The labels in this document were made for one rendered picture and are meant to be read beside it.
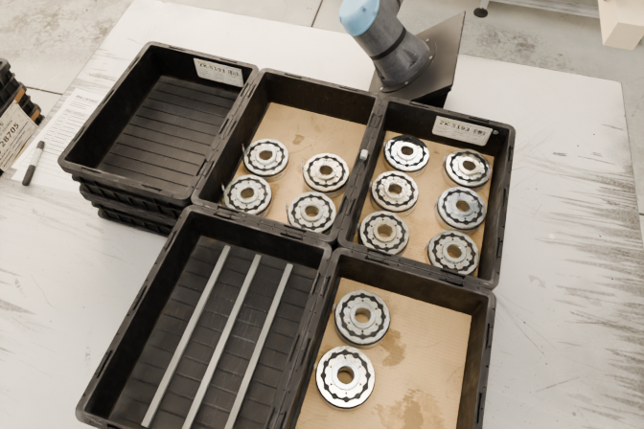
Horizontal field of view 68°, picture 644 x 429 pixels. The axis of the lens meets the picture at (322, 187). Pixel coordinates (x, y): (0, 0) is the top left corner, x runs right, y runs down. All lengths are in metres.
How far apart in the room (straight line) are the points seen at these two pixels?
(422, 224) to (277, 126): 0.42
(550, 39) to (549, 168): 1.67
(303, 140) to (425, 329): 0.51
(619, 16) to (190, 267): 1.02
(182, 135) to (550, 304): 0.93
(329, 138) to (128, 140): 0.48
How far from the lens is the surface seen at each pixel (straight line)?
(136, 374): 0.97
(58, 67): 2.85
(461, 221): 1.04
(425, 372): 0.94
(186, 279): 1.01
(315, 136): 1.16
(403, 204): 1.04
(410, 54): 1.28
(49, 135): 1.51
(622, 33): 1.22
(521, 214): 1.30
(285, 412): 0.82
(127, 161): 1.20
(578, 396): 1.17
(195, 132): 1.20
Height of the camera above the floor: 1.73
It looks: 57 degrees down
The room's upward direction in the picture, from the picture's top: 2 degrees clockwise
